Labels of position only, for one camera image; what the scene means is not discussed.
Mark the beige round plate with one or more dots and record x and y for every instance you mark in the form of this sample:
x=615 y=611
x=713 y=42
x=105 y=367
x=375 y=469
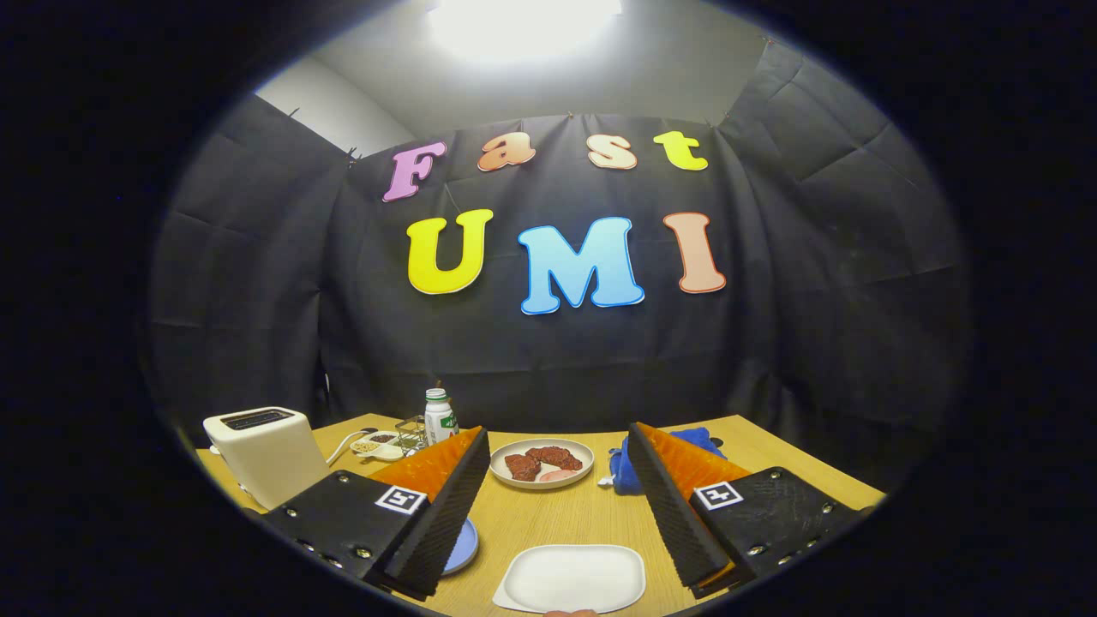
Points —
x=587 y=454

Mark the white toaster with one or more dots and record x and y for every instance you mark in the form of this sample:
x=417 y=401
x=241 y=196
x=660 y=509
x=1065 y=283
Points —
x=270 y=458

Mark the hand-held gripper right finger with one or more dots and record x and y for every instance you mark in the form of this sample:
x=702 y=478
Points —
x=673 y=514

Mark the blue round plate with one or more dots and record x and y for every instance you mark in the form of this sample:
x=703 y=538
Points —
x=464 y=548

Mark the pale pink meat slice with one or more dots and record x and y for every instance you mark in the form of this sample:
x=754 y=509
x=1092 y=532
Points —
x=559 y=476

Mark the folded blue towel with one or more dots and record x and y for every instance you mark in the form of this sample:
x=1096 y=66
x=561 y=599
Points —
x=621 y=470

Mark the dark red meat piece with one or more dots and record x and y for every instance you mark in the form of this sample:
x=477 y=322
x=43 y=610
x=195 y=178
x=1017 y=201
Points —
x=557 y=457
x=521 y=467

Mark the white condiment tray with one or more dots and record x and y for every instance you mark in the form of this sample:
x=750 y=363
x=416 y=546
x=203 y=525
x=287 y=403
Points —
x=377 y=446

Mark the white plastic bottle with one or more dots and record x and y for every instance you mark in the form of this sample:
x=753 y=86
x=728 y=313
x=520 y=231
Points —
x=440 y=420

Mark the black backdrop cloth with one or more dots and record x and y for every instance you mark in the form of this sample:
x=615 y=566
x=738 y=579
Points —
x=514 y=360

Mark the white square plate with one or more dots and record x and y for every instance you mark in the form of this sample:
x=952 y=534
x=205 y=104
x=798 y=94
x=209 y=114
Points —
x=570 y=578

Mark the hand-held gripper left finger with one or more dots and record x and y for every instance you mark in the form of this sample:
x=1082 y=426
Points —
x=446 y=523

